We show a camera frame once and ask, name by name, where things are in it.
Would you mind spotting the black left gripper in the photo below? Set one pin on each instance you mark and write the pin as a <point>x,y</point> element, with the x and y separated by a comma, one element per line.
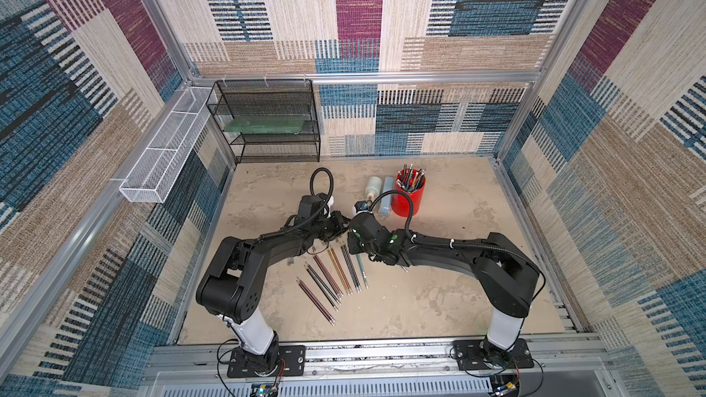
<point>338,220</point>

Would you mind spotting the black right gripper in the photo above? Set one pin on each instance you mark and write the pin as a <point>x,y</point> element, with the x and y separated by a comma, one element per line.
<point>356,229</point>

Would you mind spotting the green striped pencil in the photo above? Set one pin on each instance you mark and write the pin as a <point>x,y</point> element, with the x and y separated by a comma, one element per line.
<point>362,271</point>

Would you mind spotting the dark navy striped pencil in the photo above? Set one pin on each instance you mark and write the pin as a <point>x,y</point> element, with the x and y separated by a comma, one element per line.
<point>350,267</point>

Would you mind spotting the yellow striped pencil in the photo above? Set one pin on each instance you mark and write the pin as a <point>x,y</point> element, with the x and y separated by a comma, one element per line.
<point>337,269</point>

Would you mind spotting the black white striped pencil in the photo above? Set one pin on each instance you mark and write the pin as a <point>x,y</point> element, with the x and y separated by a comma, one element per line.
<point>321,286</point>

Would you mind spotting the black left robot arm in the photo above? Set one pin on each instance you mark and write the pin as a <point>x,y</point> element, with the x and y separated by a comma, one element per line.
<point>233,283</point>

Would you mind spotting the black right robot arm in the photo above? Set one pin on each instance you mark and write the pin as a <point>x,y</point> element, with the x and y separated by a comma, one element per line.
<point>510,280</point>

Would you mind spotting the pencils in red cup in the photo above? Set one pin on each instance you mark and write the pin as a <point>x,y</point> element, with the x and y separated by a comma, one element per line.
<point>410,179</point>

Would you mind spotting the light blue eraser box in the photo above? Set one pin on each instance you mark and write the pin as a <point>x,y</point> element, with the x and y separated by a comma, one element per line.
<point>386,201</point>

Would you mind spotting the red pencil cup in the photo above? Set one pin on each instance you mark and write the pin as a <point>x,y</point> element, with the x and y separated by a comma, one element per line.
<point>401,205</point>

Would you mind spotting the green board on shelf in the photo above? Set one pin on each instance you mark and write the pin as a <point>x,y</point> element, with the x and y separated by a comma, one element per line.
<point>266,124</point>

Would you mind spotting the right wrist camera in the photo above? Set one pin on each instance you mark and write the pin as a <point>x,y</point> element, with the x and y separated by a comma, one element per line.
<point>361,206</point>

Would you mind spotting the black wire mesh shelf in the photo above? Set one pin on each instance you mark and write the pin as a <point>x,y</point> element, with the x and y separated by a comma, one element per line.
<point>237,98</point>

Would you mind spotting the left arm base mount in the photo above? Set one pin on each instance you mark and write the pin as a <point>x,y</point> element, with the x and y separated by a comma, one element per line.
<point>288,358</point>

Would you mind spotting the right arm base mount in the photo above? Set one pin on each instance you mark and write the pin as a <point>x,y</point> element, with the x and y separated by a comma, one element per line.
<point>480,355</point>

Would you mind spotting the white wire mesh basket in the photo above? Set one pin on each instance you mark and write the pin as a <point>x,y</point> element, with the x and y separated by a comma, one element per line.
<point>155,173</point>

